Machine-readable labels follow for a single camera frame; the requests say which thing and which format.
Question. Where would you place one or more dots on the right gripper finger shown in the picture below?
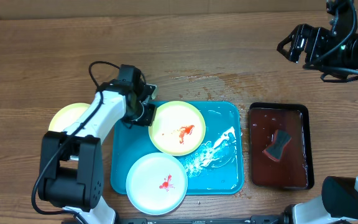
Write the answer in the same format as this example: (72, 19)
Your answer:
(302, 29)
(297, 46)

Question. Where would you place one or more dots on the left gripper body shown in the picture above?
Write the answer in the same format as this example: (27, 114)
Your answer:
(143, 116)

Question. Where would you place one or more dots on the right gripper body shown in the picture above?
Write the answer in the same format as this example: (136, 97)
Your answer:
(318, 43)

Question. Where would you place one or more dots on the yellow-green plate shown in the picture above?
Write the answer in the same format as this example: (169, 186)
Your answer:
(67, 116)
(178, 128)

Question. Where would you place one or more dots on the red and black sponge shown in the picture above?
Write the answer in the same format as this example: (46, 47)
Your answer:
(275, 149)

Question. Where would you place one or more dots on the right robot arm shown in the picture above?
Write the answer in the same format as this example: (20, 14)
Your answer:
(338, 202)

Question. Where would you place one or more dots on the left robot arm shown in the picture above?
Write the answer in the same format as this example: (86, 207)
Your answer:
(71, 175)

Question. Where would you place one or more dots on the black tray with dark water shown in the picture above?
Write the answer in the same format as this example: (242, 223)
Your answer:
(295, 169)

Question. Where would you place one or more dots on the light blue plate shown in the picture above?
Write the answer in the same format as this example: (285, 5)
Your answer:
(156, 184)

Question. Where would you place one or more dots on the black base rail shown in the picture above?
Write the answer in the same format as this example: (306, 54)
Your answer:
(255, 219)

